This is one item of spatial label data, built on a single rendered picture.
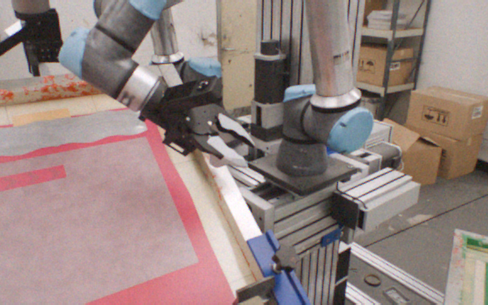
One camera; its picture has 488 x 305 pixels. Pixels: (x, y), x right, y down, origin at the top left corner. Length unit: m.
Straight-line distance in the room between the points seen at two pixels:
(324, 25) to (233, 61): 4.06
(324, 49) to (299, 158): 0.33
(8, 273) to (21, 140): 0.26
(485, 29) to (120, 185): 4.00
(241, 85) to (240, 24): 0.71
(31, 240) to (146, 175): 0.23
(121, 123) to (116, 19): 0.27
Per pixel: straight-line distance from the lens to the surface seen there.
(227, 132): 0.76
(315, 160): 1.10
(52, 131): 0.89
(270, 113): 1.31
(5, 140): 0.89
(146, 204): 0.80
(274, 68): 1.28
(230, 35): 4.85
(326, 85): 0.92
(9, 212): 0.80
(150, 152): 0.87
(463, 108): 4.09
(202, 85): 0.66
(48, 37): 1.07
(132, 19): 0.70
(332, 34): 0.88
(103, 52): 0.70
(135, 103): 0.71
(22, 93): 0.93
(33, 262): 0.76
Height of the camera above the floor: 1.74
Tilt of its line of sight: 23 degrees down
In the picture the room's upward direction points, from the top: straight up
